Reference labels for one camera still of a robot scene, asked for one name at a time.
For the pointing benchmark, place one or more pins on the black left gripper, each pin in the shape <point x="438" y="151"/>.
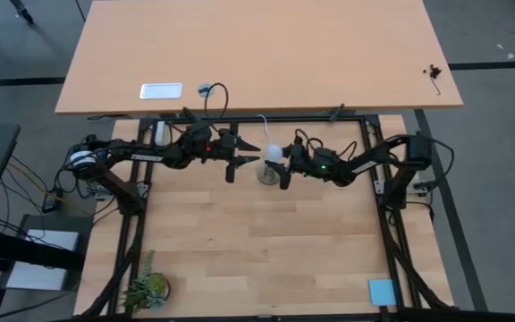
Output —
<point x="231" y="154"/>

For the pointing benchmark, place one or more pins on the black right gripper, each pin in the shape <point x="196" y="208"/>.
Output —
<point x="301" y="161"/>

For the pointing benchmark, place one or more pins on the white lightbulb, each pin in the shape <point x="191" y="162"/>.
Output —
<point x="273" y="152"/>

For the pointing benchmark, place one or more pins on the metal lamp socket base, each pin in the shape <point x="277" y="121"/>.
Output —
<point x="267" y="178"/>

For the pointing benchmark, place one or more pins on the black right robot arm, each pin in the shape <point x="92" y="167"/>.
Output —
<point x="374" y="156"/>

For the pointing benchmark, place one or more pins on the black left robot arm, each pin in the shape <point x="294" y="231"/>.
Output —
<point x="172" y="156"/>

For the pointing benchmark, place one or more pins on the black screw cluster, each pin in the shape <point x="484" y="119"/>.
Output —
<point x="434" y="70"/>

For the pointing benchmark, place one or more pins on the black desk clamp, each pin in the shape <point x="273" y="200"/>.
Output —
<point x="190" y="114"/>
<point x="337" y="112"/>

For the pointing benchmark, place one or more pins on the white power strip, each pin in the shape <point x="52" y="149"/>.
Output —
<point x="161" y="133"/>

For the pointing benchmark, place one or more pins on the large wooden desk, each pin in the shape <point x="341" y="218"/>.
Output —
<point x="262" y="53"/>

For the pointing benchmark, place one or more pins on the silver rectangular desk plate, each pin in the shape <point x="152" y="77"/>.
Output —
<point x="161" y="91"/>

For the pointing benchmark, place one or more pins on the green succulent plant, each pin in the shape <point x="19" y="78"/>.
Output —
<point x="148" y="288"/>

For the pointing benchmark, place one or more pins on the light blue paper pad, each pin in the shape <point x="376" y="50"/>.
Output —
<point x="382" y="293"/>

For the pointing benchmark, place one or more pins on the black allen key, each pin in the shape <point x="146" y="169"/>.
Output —
<point x="436" y="87"/>

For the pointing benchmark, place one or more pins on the black power adapter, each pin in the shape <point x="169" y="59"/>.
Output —
<point x="52" y="201"/>

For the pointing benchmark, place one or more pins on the black stand beam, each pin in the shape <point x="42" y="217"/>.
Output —
<point x="25" y="252"/>

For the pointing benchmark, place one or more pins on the white box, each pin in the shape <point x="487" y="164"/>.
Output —
<point x="38" y="279"/>

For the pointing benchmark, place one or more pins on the black tripod leg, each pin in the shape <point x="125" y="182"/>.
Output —
<point x="22" y="11"/>

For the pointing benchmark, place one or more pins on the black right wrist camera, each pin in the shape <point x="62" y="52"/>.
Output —
<point x="325" y="157"/>

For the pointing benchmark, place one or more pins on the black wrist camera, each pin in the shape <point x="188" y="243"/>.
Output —
<point x="325" y="157"/>
<point x="197" y="138"/>

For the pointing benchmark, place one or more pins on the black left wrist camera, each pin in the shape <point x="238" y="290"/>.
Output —
<point x="197" y="138"/>

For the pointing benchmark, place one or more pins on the silver mounting bracket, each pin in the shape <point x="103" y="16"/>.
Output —
<point x="379" y="187"/>
<point x="101" y="191"/>
<point x="143" y="190"/>
<point x="423" y="185"/>

